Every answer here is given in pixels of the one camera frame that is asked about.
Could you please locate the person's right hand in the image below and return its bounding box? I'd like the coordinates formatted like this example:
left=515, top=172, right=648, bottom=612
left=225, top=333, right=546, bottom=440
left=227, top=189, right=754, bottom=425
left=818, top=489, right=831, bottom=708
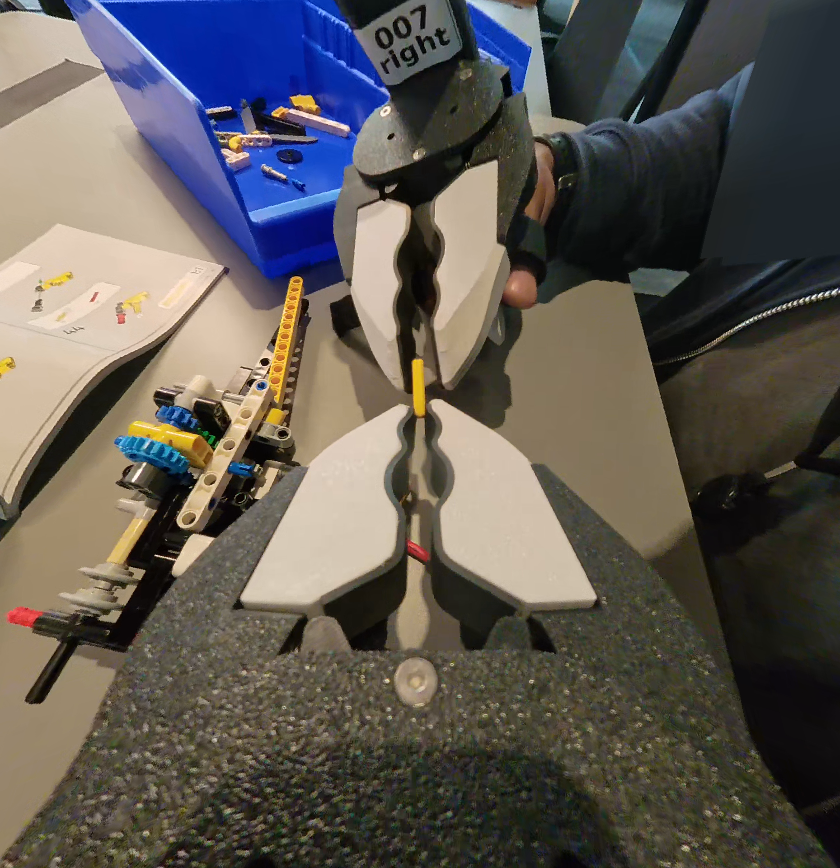
left=501, top=139, right=558, bottom=311

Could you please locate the lego instruction booklet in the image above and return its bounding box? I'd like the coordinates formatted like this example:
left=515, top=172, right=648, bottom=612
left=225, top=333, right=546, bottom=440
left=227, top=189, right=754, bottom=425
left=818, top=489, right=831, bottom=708
left=0, top=224, right=230, bottom=519

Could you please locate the navy zip jacket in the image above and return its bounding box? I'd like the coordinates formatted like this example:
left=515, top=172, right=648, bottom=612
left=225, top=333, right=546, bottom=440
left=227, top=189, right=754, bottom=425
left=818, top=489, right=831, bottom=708
left=637, top=254, right=840, bottom=868

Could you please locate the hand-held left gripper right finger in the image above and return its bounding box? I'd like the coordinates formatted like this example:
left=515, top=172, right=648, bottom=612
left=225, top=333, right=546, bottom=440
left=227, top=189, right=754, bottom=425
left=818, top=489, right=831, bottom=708
left=425, top=399, right=600, bottom=618

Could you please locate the blue plastic bin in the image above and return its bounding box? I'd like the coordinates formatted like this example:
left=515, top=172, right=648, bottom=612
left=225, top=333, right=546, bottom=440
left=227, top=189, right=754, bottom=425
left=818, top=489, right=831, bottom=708
left=64, top=0, right=532, bottom=279

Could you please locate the black wristwatch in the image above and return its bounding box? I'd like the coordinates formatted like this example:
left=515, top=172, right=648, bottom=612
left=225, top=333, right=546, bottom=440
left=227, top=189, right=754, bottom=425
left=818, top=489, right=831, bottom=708
left=545, top=132, right=578, bottom=204

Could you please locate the black and red lego axle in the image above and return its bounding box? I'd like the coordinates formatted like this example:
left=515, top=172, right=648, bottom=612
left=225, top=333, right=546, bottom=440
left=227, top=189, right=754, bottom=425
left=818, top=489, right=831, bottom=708
left=401, top=488, right=432, bottom=564

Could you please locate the cluster of lego beams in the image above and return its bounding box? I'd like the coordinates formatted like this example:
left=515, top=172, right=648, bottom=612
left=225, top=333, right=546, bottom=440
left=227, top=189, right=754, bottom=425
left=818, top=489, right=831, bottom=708
left=206, top=94, right=353, bottom=191

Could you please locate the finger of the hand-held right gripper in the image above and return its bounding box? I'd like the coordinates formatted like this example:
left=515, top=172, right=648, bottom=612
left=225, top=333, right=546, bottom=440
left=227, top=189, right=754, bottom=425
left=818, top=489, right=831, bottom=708
left=352, top=200, right=413, bottom=393
left=430, top=159, right=512, bottom=392

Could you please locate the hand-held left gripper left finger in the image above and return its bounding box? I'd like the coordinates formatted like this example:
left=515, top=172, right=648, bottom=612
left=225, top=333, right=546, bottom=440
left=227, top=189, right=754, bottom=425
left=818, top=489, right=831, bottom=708
left=239, top=403, right=412, bottom=617

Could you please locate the black cord toggle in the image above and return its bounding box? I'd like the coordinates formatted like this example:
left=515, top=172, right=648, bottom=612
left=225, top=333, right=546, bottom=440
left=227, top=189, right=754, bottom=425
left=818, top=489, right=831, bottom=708
left=691, top=468, right=797, bottom=516

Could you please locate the partly built lego vehicle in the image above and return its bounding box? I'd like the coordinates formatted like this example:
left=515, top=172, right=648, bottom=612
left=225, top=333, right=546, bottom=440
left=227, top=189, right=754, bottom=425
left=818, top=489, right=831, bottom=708
left=6, top=274, right=312, bottom=706

